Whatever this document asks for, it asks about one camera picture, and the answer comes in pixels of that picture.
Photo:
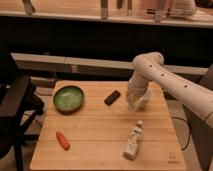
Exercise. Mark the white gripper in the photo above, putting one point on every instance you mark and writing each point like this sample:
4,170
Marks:
146,96

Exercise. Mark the white sponge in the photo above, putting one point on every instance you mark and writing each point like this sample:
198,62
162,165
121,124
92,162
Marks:
135,103

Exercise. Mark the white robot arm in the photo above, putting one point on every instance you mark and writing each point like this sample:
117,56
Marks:
149,67

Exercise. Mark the green ceramic bowl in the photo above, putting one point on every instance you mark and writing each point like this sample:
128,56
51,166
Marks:
68,98

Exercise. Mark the black rectangular block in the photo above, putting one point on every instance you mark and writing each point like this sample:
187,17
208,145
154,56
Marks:
112,97

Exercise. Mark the white plastic bottle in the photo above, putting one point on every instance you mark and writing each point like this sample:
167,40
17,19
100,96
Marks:
133,141

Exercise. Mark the wooden table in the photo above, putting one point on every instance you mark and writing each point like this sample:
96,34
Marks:
97,134

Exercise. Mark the orange carrot toy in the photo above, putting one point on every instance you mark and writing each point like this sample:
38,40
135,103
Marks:
62,140

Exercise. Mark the black chair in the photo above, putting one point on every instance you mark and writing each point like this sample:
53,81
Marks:
19,105

